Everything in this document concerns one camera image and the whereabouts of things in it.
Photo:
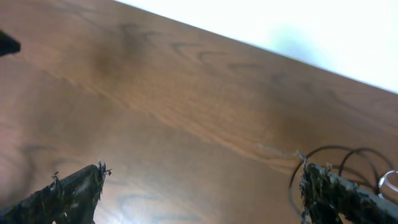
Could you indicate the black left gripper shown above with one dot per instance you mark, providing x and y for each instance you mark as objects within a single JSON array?
[{"x": 8, "y": 45}]

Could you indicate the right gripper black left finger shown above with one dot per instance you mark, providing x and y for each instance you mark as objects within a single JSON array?
[{"x": 71, "y": 200}]

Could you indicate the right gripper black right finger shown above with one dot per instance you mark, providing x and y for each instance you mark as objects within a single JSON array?
[{"x": 335, "y": 193}]

